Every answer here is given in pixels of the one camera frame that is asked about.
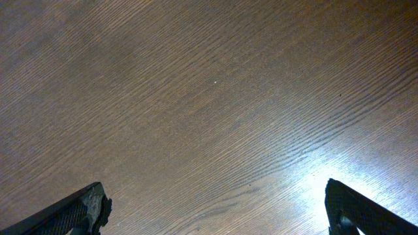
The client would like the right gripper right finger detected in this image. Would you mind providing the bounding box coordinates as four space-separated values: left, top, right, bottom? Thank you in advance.
325 178 417 235

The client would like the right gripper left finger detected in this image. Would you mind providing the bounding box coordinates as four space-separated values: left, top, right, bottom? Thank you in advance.
1 181 112 235

